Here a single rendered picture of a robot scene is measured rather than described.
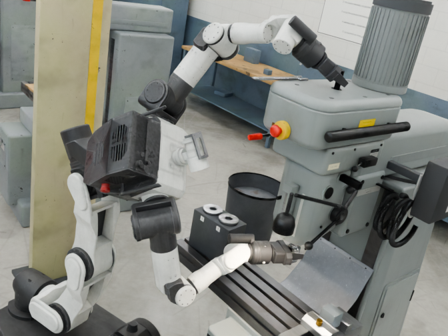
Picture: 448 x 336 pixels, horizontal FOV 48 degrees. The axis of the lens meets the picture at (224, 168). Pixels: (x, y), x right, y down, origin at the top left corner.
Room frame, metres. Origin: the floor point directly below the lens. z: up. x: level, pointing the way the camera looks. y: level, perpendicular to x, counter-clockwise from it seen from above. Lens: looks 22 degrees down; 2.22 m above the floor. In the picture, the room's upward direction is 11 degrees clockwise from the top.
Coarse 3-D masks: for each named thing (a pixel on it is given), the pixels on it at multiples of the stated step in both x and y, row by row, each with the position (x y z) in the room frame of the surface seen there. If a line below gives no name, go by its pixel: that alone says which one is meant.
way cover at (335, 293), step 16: (320, 240) 2.02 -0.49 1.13; (304, 256) 2.01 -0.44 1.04; (320, 256) 1.98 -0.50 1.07; (336, 256) 1.94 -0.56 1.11; (352, 256) 1.91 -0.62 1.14; (304, 272) 1.95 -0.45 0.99; (320, 272) 1.93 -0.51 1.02; (336, 272) 1.89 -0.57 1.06; (352, 272) 1.86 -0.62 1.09; (368, 272) 1.83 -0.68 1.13; (288, 288) 1.90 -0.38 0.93; (304, 288) 1.89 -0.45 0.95; (320, 288) 1.87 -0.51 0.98; (336, 288) 1.85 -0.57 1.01; (352, 288) 1.82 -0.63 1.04; (320, 304) 1.81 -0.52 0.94; (336, 304) 1.79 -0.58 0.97; (352, 304) 1.77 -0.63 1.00
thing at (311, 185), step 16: (288, 160) 1.67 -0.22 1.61; (288, 176) 1.65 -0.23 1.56; (304, 176) 1.60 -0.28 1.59; (320, 176) 1.58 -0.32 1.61; (336, 176) 1.61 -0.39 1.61; (304, 192) 1.59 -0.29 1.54; (320, 192) 1.58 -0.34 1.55; (336, 192) 1.63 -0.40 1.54; (304, 208) 1.58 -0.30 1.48; (320, 208) 1.58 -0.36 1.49; (304, 224) 1.58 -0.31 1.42; (320, 224) 1.60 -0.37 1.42; (288, 240) 1.60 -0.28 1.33; (304, 240) 1.59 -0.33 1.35
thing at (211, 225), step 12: (204, 216) 1.97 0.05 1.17; (216, 216) 1.98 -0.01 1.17; (228, 216) 1.98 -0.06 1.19; (192, 228) 2.01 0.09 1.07; (204, 228) 1.96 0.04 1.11; (216, 228) 1.92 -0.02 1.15; (228, 228) 1.90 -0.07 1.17; (240, 228) 1.94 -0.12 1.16; (192, 240) 2.00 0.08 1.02; (204, 240) 1.96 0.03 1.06; (216, 240) 1.91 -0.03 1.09; (204, 252) 1.95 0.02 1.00; (216, 252) 1.90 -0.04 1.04
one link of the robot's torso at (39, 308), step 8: (48, 288) 1.82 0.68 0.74; (56, 288) 1.83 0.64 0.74; (64, 288) 1.87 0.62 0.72; (40, 296) 1.77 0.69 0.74; (48, 296) 1.79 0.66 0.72; (56, 296) 1.83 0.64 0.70; (32, 304) 1.74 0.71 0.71; (40, 304) 1.73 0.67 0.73; (48, 304) 1.79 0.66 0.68; (32, 312) 1.74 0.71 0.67; (40, 312) 1.71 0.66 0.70; (48, 312) 1.70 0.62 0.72; (56, 312) 1.69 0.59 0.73; (40, 320) 1.71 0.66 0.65; (48, 320) 1.69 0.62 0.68; (56, 320) 1.67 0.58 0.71; (48, 328) 1.70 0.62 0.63; (56, 328) 1.67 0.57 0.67
